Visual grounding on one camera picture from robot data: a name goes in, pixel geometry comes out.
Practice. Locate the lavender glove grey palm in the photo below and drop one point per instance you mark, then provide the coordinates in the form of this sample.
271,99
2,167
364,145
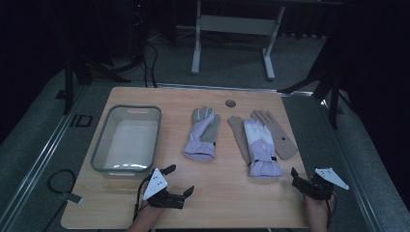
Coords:
201,141

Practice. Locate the person's right hand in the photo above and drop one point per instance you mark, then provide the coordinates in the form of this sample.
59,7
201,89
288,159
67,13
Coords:
317,208

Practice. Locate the dark equipment rack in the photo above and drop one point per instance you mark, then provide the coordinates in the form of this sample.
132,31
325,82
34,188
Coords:
139,29

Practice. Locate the beige glove with dark dot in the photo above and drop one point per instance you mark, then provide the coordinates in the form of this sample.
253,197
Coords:
285,143

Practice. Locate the lavender glove white back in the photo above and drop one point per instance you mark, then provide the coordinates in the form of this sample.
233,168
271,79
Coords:
262,151

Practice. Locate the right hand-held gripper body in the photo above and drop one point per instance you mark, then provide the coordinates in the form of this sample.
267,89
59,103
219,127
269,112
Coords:
322,185

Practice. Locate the grey plastic bin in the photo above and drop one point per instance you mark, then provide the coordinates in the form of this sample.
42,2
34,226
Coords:
129,145

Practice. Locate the grey tape piece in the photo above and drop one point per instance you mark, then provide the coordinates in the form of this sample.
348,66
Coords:
71,197

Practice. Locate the white desk frame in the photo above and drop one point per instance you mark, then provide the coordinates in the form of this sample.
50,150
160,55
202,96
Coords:
237,25

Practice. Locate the person's left hand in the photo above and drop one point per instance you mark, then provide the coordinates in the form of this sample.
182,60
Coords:
149,211

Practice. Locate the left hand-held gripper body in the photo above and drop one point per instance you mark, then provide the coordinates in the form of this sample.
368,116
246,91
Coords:
155,185

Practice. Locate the plain beige glove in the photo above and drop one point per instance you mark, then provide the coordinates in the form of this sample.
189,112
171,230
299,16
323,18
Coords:
237,132

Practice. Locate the grey round table grommet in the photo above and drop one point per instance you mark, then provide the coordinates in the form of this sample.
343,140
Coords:
230,103

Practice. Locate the black metal stand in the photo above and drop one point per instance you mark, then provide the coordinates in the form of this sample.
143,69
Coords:
333,96
68,87

